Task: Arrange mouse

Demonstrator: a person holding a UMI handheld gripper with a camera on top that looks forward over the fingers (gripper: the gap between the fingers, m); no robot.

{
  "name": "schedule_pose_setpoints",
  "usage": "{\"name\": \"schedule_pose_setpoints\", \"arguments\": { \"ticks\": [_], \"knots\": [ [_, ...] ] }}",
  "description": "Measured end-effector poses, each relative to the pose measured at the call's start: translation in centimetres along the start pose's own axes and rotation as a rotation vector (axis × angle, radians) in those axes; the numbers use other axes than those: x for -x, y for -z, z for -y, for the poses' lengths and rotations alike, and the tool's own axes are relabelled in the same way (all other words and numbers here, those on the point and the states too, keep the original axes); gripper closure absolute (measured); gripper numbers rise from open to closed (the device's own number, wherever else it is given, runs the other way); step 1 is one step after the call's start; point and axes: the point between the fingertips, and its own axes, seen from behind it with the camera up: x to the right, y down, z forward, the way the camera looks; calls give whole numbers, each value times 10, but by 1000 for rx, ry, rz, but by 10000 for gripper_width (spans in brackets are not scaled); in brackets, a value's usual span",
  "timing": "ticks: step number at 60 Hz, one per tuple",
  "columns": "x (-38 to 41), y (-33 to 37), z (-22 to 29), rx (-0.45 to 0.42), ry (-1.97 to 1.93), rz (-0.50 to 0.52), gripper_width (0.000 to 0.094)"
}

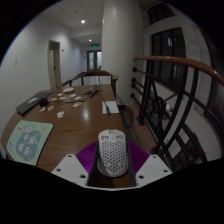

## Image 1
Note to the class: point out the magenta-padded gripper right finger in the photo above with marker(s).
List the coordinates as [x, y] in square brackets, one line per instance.
[151, 168]

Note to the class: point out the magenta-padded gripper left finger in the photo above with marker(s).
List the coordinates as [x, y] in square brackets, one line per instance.
[71, 168]

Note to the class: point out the white honeycomb computer mouse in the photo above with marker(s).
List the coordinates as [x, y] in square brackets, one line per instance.
[112, 153]

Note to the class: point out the teal printed mouse pad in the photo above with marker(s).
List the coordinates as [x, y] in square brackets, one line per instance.
[28, 141]

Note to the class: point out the orange sticker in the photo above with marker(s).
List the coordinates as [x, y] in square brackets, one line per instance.
[50, 108]

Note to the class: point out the red and white sticker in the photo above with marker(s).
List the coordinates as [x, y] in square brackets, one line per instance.
[76, 104]

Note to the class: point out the beige heart sticker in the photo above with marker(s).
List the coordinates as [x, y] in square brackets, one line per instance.
[42, 109]

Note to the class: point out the small black box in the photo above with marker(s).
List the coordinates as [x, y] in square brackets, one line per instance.
[43, 102]

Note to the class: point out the white paper pad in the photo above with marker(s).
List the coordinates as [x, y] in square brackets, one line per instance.
[111, 106]

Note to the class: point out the black closed laptop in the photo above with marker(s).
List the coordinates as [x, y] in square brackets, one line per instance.
[31, 101]

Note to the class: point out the small white flat box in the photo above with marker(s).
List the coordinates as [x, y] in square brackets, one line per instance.
[69, 90]

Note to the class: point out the wooden armchair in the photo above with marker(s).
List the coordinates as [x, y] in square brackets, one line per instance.
[96, 72]

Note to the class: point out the open side doorway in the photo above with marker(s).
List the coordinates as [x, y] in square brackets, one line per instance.
[55, 63]

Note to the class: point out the black railing with wooden handrail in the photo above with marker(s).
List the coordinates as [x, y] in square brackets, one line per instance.
[173, 61]

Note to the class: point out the glass double door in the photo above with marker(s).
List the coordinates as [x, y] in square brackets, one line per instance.
[94, 60]

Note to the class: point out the dark window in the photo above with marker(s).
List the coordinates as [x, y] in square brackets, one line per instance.
[168, 56]

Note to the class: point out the green exit sign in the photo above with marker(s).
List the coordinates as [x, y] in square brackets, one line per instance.
[95, 44]

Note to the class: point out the round ceiling light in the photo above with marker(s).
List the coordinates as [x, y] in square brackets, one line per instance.
[82, 21]

